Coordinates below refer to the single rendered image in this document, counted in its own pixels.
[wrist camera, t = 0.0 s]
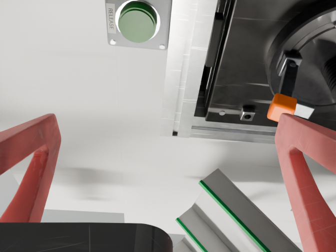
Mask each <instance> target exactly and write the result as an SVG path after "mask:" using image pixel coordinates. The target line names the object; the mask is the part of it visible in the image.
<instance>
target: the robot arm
mask: <svg viewBox="0 0 336 252"><path fill-rule="evenodd" d="M274 140H275V145H276V150H277V154H278V159H279V163H280V168H281V172H282V176H283V180H284V183H285V187H286V191H287V194H288V198H289V201H290V205H291V208H292V212H293V215H294V219H295V223H296V226H297V230H298V233H299V237H300V240H301V244H302V247H303V251H304V252H336V217H335V215H334V214H333V212H332V210H331V209H330V207H329V206H328V204H327V203H326V201H325V200H324V198H323V196H322V195H321V193H320V191H319V189H318V186H317V184H316V182H315V180H314V178H313V176H312V173H311V171H310V169H309V167H308V165H307V162H306V160H305V158H304V155H303V153H304V154H306V155H307V156H309V157H310V158H312V159H313V160H315V161H316V162H318V163H319V164H320V165H322V166H323V167H325V168H326V169H328V170H329V171H331V172H332V173H334V174H335V175H336V131H334V130H331V129H329V128H326V127H324V126H321V125H318V124H316V123H313V122H310V121H308V120H305V119H302V118H300V117H297V116H295V115H292V114H289V113H282V114H281V115H280V118H279V122H278V125H277V129H276V133H275V138H274ZM61 141H62V137H61V133H60V129H59V125H58V122H57V118H56V115H55V114H54V113H48V114H45V115H43V116H40V117H37V118H35V119H32V120H30V121H27V122H24V123H22V124H19V125H17V126H14V127H11V128H9V129H6V130H4V131H1V132H0V175H2V174H3V173H5V172H6V171H8V170H9V169H11V168H12V167H13V166H15V165H16V164H18V163H19V162H21V161H22V160H24V159H25V158H26V157H28V156H29V155H31V154H32V153H33V156H32V159H31V161H30V163H29V165H28V167H27V170H26V172H25V174H24V176H23V178H22V181H21V183H20V185H19V187H18V189H17V191H16V193H15V195H14V197H13V199H12V200H11V202H10V203H9V205H8V207H7V208H6V210H5V211H4V213H3V214H2V216H1V217H0V252H173V242H172V239H171V237H170V236H169V235H168V234H167V233H166V232H165V231H164V230H162V229H161V228H159V227H156V226H154V225H150V224H145V223H114V222H41V220H42V216H43V213H44V209H45V205H46V202H47V198H48V195H49V191H50V188H51V184H52V181H53V177H54V173H55V169H56V164H57V160H58V155H59V150H60V146H61Z"/></svg>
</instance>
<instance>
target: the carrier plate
mask: <svg viewBox="0 0 336 252"><path fill-rule="evenodd" d="M321 1H324V0H231V2H230V6H229V10H228V14H227V18H226V23H225V27H224V31H223V35H222V39H221V44H220V48H219V52H218V56H217V60H216V65H215V69H214V73H213V77H212V81H211V86H210V90H209V94H208V98H207V102H206V107H205V111H204V116H205V121H206V122H217V123H229V124H241V125H253V126H265V127H278V123H279V122H277V121H274V120H271V119H269V118H268V117H267V114H268V111H269V107H270V104H271V102H272V100H273V98H274V95H273V94H272V91H271V89H270V86H269V83H268V79H267V76H266V69H265V65H266V58H267V54H268V51H269V48H270V46H271V44H272V42H273V40H274V39H275V37H276V36H277V34H278V33H279V32H280V31H281V29H282V28H283V27H284V26H285V25H286V24H287V23H288V22H289V21H290V20H292V19H293V18H294V17H295V16H297V15H298V14H299V13H301V12H302V11H304V10H305V9H307V8H309V7H311V6H313V5H315V4H317V3H319V2H321ZM242 107H245V108H254V111H255V114H254V117H253V119H252V121H246V120H240V113H241V110H242ZM294 116H296V115H294ZM296 117H299V116H296ZM299 118H302V119H304V120H307V121H310V122H312V123H315V124H317V125H320V126H323V127H325V128H328V129H331V130H333V131H336V111H330V112H321V113H312V115H311V116H310V118H309V119H306V118H303V117H299Z"/></svg>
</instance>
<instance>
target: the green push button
mask: <svg viewBox="0 0 336 252"><path fill-rule="evenodd" d="M156 25H157V21H156V17H155V15H154V13H153V12H152V11H151V10H150V9H149V8H148V7H146V6H144V5H141V4H131V5H128V6H126V7H125V8H124V9H123V10H122V11H121V13H120V15H119V19H118V28H119V31H120V33H121V34H122V35H123V36H124V37H125V38H126V39H127V40H129V41H131V42H134V43H143V42H146V41H148V40H150V39H151V38H152V37H153V35H154V34H155V31H156Z"/></svg>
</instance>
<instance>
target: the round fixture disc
mask: <svg viewBox="0 0 336 252"><path fill-rule="evenodd" d="M335 25H336V0H323V1H321V2H318V3H316V4H314V5H312V6H310V7H309V8H307V9H305V10H304V11H302V12H301V13H299V14H298V15H296V16H295V17H294V18H293V19H292V20H290V21H289V22H288V23H287V24H286V25H285V26H284V27H283V28H282V29H281V31H280V32H279V33H278V34H277V36H276V37H275V39H274V40H273V42H272V44H271V45H270V48H269V50H268V53H267V56H266V61H265V73H266V77H267V81H268V84H269V87H270V90H271V92H272V94H273V95H274V96H275V94H277V93H278V90H279V86H280V82H281V78H282V77H281V76H278V73H277V70H278V68H279V66H280V63H281V61H282V59H283V56H284V54H296V55H301V56H302V58H303V60H302V62H301V64H300V66H299V68H298V71H297V77H296V82H295V87H294V92H293V98H295V99H297V100H300V101H303V102H306V103H310V104H313V105H315V110H314V111H313V113H326V112H333V111H336V109H335V107H336V98H335V97H334V96H333V95H332V93H331V91H330V89H329V87H328V85H327V83H326V81H325V79H324V77H323V75H322V67H323V65H324V64H325V63H326V62H327V61H328V60H329V59H331V58H333V57H336V28H335Z"/></svg>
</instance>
